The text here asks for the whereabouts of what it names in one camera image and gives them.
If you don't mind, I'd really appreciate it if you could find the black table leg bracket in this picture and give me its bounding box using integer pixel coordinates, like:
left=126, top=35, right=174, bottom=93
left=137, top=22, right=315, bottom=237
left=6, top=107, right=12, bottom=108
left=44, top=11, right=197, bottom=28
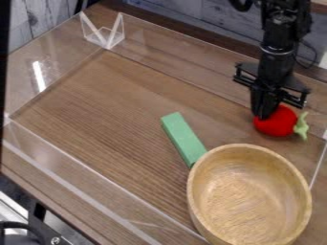
left=28, top=202, right=74, bottom=245

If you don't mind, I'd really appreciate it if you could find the green rectangular block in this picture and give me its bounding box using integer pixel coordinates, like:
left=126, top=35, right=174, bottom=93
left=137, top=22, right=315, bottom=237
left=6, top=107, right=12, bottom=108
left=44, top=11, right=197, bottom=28
left=162, top=112, right=207, bottom=168

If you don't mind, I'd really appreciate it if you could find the clear acrylic enclosure wall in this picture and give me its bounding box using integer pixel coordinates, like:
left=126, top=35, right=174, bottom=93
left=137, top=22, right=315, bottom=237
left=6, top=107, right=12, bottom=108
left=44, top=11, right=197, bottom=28
left=2, top=9, right=327, bottom=245

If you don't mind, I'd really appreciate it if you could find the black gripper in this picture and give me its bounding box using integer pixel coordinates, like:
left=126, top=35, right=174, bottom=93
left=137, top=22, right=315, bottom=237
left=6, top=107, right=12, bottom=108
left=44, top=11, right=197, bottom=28
left=234, top=44, right=311, bottom=120

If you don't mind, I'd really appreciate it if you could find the wooden bowl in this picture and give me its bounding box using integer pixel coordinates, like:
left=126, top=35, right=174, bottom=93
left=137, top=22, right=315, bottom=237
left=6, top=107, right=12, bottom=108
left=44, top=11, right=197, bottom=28
left=187, top=144, right=313, bottom=245

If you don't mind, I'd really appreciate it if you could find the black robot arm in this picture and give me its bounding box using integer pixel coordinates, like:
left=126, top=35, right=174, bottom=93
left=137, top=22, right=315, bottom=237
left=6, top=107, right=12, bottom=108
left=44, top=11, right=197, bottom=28
left=229, top=0, right=313, bottom=120

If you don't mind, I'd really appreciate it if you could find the black cable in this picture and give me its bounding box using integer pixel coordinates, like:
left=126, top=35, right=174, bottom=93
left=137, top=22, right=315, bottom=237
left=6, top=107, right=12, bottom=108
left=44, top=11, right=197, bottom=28
left=0, top=219, right=43, bottom=245

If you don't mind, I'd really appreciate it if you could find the red plush strawberry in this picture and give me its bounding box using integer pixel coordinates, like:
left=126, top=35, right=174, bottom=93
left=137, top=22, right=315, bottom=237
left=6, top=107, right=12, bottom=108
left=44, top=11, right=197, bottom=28
left=253, top=105, right=310, bottom=141

